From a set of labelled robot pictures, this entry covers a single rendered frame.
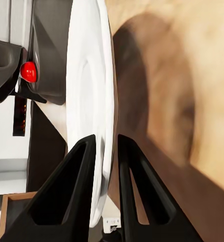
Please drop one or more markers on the saucer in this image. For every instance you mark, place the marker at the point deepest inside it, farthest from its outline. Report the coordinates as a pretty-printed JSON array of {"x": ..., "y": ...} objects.
[{"x": 91, "y": 92}]

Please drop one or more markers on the countertop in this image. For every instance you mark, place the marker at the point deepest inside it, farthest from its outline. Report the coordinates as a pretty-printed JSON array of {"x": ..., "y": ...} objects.
[{"x": 169, "y": 62}]

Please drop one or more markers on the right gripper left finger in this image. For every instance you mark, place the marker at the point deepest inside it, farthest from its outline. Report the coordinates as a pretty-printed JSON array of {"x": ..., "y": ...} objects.
[{"x": 60, "y": 210}]

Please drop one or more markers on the bottle of coffee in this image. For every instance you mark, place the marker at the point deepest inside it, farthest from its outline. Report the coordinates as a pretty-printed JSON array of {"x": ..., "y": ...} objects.
[{"x": 21, "y": 89}]

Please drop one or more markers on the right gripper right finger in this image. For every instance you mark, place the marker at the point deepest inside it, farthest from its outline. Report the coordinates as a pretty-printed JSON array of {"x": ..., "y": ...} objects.
[{"x": 168, "y": 222}]

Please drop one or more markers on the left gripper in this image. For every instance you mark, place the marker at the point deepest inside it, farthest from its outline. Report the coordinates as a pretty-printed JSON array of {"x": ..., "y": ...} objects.
[{"x": 114, "y": 236}]

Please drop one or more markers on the gas fireplace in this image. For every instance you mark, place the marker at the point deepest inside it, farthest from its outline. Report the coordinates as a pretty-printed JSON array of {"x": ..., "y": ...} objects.
[{"x": 20, "y": 116}]

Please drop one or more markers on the coffee maker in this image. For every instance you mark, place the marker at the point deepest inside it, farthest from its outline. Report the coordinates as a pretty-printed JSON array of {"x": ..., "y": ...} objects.
[{"x": 33, "y": 46}]

